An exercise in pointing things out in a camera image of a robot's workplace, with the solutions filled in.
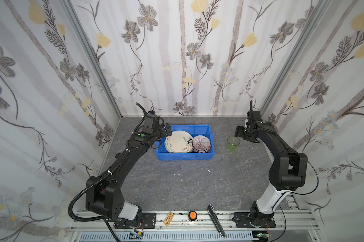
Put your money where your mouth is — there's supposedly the cream bird pattern plate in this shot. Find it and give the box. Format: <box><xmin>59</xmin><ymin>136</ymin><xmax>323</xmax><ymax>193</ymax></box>
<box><xmin>164</xmin><ymin>131</ymin><xmax>193</xmax><ymax>153</ymax></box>

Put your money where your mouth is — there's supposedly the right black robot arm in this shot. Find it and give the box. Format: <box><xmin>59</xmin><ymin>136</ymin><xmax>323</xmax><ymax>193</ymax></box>
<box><xmin>235</xmin><ymin>111</ymin><xmax>308</xmax><ymax>220</ymax></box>

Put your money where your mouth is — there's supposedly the blue plastic bin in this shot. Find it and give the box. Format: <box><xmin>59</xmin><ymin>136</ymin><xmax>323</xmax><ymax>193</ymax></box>
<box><xmin>156</xmin><ymin>125</ymin><xmax>215</xmax><ymax>161</ymax></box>

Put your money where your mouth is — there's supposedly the small wooden tag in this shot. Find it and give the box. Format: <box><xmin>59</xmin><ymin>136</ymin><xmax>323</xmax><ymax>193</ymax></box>
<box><xmin>163</xmin><ymin>212</ymin><xmax>175</xmax><ymax>226</ymax></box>

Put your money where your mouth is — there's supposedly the pink glass small plate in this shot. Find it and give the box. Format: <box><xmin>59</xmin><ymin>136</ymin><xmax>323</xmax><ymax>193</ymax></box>
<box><xmin>193</xmin><ymin>135</ymin><xmax>211</xmax><ymax>153</ymax></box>

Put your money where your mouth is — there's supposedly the orange round button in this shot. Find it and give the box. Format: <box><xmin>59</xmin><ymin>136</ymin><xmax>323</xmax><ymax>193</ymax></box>
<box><xmin>188</xmin><ymin>211</ymin><xmax>198</xmax><ymax>222</ymax></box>

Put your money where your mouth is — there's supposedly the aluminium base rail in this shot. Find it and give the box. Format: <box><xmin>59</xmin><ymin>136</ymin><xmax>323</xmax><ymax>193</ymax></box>
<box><xmin>67</xmin><ymin>210</ymin><xmax>325</xmax><ymax>242</ymax></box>

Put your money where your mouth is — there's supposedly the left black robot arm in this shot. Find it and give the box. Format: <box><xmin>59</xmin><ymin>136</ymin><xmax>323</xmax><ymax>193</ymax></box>
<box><xmin>68</xmin><ymin>113</ymin><xmax>172</xmax><ymax>226</ymax></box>

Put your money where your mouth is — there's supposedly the green glass cup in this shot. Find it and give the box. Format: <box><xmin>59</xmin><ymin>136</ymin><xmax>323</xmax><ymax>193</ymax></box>
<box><xmin>226</xmin><ymin>136</ymin><xmax>240</xmax><ymax>152</ymax></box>

